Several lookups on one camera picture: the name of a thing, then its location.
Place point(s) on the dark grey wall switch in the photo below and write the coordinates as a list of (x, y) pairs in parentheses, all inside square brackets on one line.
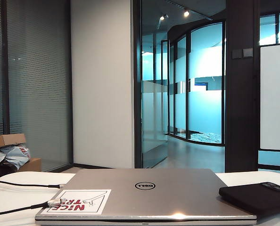
[(248, 52), (236, 53)]

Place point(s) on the black framed glass door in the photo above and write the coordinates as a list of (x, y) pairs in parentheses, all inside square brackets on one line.
[(154, 94)]

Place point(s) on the dark crumpled bag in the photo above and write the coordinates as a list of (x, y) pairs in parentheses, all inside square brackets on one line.
[(3, 168)]

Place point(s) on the white red Nice Try sticker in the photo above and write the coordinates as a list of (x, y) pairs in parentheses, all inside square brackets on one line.
[(95, 207)]

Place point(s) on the frosted glass window panel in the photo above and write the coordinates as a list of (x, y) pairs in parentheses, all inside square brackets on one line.
[(274, 94)]

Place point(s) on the brown red cardboard box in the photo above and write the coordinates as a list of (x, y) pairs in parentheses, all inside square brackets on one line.
[(32, 164)]

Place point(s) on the small flat brown cardboard box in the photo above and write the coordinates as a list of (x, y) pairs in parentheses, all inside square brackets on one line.
[(8, 140)]

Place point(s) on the silver Dell laptop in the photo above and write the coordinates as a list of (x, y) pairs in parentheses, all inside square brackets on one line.
[(154, 202)]

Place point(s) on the curved black framed glass partition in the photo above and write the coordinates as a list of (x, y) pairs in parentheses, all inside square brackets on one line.
[(206, 70)]

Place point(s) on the black smartphone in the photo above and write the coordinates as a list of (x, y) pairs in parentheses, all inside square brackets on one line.
[(253, 197)]

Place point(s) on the round ceiling spotlight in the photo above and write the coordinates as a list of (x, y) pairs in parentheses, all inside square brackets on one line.
[(186, 13), (162, 17)]

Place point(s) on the grey plastic mailing bag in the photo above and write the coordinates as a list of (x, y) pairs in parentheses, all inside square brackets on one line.
[(15, 153)]

